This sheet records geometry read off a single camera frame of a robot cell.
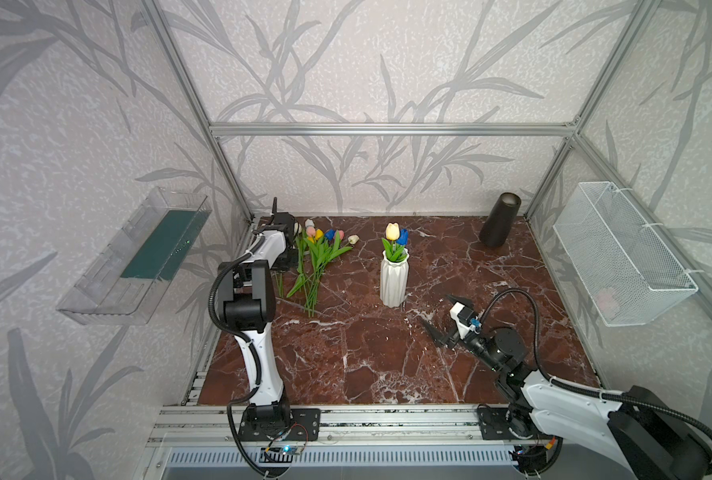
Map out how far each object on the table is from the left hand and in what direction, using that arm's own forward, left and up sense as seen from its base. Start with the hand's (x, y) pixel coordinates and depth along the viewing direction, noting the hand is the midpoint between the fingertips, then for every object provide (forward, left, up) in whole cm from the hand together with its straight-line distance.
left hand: (285, 255), depth 101 cm
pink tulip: (+12, -17, -3) cm, 21 cm away
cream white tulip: (+19, -5, -4) cm, 20 cm away
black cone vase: (+11, -74, +5) cm, 75 cm away
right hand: (-22, -47, +13) cm, 53 cm away
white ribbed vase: (-16, -36, +12) cm, 41 cm away
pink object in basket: (-24, -89, +15) cm, 94 cm away
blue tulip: (+12, -14, -3) cm, 18 cm away
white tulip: (+11, -22, -4) cm, 25 cm away
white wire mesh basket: (-24, -84, +30) cm, 92 cm away
